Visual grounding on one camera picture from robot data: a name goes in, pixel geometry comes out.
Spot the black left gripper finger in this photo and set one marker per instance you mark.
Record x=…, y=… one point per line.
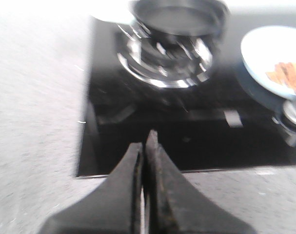
x=112, y=208

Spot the brown meat pieces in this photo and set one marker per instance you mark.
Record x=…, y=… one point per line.
x=284, y=74

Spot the left black burner grate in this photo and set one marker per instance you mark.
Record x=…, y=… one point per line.
x=120, y=92

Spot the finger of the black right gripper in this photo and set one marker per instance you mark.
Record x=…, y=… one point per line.
x=174, y=205

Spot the left gas burner head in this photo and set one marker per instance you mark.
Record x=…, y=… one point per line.
x=184, y=65

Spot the left silver stove knob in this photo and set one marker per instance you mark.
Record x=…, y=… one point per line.
x=285, y=117

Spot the light blue plate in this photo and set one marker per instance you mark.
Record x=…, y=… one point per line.
x=264, y=47

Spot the black glass gas cooktop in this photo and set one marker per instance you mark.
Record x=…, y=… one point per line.
x=244, y=137

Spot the black frying pan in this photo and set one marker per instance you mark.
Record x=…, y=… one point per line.
x=186, y=18

